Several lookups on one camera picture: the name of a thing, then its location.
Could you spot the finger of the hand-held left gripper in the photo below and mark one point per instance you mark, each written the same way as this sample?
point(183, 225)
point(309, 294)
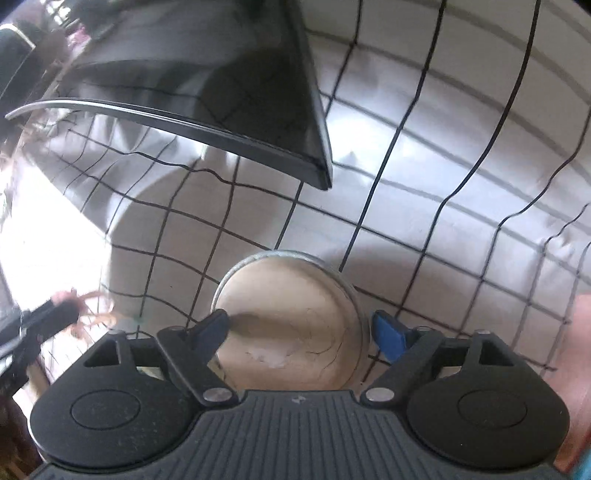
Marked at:
point(51, 316)

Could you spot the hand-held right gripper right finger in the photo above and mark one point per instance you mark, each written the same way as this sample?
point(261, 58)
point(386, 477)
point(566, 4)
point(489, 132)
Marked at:
point(390, 339)

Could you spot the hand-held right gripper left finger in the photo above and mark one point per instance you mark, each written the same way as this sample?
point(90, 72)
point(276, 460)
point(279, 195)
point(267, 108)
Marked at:
point(214, 332)

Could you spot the clear plastic cotton swab jar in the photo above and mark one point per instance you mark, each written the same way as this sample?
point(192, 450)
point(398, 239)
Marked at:
point(286, 323)

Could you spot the pink cardboard box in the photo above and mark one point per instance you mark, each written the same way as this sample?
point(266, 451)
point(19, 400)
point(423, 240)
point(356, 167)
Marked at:
point(577, 369)

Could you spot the black bag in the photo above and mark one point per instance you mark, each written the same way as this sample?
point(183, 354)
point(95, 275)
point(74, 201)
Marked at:
point(14, 55)

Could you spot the dark curved monitor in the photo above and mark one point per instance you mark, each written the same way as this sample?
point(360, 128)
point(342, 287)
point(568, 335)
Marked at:
point(184, 60)

